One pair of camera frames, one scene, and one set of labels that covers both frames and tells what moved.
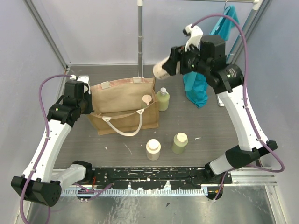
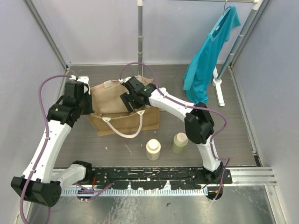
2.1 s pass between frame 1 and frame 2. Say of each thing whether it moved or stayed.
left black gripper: stayed
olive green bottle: stayed
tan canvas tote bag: stayed
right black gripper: moved
